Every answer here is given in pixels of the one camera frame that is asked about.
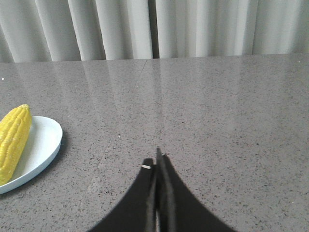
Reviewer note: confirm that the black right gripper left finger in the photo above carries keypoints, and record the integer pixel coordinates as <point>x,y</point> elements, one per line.
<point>136,210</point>

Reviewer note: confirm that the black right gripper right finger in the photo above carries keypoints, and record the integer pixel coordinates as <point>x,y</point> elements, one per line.
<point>178,209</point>

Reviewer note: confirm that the light blue round plate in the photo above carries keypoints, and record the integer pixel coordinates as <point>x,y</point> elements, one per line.
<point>43,144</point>

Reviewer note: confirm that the yellow toy corn cob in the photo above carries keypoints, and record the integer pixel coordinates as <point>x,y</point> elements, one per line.
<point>14,133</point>

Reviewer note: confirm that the white pleated curtain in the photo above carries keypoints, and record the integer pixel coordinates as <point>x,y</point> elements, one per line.
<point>66,30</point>

